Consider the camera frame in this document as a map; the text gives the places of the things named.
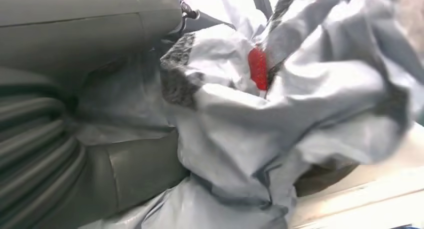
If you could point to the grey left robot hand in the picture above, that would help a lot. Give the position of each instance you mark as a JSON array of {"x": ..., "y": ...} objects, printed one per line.
[{"x": 82, "y": 32}]

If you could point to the grey poly mailer package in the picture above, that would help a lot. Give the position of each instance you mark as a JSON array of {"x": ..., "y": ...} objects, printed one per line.
[{"x": 265, "y": 121}]

